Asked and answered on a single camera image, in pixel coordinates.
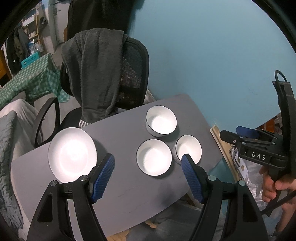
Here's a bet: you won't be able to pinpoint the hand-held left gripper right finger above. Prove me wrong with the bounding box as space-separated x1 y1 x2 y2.
181 153 269 241

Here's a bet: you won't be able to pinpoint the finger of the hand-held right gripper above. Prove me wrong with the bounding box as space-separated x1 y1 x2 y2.
236 126 260 139
220 130 255 150

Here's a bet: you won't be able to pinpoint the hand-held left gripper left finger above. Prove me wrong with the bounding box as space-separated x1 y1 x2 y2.
26 153 115 241

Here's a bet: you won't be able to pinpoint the white bowl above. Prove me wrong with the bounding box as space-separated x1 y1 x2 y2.
172 135 202 165
136 139 173 176
145 105 178 137

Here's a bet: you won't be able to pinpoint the white plate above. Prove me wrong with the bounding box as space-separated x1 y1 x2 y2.
48 127 98 184

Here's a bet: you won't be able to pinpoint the person's right forearm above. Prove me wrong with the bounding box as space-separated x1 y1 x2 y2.
275 199 296 234

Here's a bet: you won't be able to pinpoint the person's right hand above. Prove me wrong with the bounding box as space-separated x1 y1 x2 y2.
259 166 296 204

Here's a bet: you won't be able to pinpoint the light wooden board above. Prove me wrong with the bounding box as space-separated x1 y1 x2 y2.
209 125 241 179

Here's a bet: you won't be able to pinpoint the cardboard box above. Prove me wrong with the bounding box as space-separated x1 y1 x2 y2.
262 115 282 133

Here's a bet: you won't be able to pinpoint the silver plastic bag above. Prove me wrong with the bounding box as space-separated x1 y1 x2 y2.
229 148 279 210

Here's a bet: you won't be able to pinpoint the grey quilted blanket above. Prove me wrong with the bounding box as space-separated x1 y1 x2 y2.
0 111 25 235

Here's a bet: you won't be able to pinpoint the white bedsheet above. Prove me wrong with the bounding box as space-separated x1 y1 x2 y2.
0 98 45 161

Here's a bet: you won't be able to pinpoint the dark grey fleece robe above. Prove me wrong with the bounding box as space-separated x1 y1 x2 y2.
61 29 129 128

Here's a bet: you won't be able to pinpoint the black office chair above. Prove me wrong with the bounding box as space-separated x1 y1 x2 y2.
34 37 150 149

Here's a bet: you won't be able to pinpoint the green checked tablecloth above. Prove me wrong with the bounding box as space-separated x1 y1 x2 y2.
0 53 70 107

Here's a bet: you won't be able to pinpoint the blue plastic crate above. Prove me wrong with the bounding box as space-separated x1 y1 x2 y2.
21 54 42 69

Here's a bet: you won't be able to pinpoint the wooden louvred wardrobe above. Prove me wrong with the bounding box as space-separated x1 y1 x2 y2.
0 50 12 88

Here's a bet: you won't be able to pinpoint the hanging dark clothes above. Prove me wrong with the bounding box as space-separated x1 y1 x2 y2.
6 27 30 75

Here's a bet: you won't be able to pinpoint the white door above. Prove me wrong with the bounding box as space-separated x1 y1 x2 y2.
44 0 68 54

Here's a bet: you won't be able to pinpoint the wooden shelf rack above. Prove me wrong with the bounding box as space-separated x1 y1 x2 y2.
21 14 45 56

